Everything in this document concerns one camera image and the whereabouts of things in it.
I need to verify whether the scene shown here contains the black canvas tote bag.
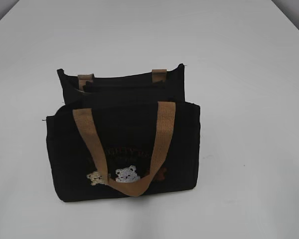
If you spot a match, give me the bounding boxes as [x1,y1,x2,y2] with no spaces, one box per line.
[46,64,201,202]

